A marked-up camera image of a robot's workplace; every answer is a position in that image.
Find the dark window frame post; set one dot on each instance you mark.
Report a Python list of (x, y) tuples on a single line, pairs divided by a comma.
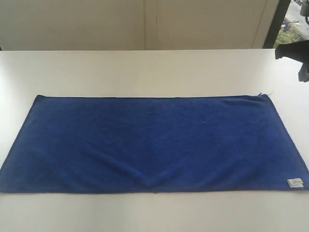
[(276, 22)]

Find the blue microfibre towel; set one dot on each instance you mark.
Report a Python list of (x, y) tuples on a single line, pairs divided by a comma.
[(127, 145)]

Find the white label sticker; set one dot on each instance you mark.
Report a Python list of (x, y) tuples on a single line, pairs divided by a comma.
[(295, 183)]

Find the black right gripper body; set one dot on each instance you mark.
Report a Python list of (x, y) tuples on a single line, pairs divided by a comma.
[(298, 51)]

